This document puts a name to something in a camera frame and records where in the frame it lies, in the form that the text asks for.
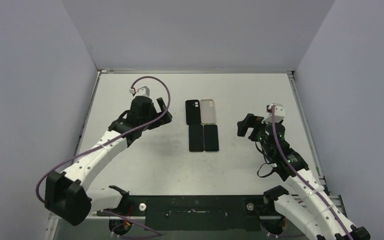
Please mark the beige phone case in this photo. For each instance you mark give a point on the beige phone case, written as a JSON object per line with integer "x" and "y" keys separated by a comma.
{"x": 208, "y": 112}

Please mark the black phone case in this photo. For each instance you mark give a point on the black phone case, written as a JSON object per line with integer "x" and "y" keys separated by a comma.
{"x": 192, "y": 112}

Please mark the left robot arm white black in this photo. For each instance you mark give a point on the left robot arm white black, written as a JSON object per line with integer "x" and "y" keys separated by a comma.
{"x": 68, "y": 193}

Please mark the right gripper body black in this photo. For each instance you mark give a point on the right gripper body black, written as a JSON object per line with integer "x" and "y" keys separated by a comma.
{"x": 252, "y": 124}

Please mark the black phone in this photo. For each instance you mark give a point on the black phone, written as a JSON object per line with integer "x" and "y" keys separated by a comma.
{"x": 195, "y": 138}
{"x": 211, "y": 138}

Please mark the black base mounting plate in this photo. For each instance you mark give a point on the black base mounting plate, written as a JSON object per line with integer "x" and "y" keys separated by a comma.
{"x": 199, "y": 212}

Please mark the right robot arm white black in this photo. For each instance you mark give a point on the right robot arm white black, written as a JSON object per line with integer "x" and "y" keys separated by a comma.
{"x": 319, "y": 218}

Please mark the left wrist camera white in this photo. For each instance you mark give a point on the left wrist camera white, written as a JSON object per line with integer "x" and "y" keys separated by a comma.
{"x": 140, "y": 92}

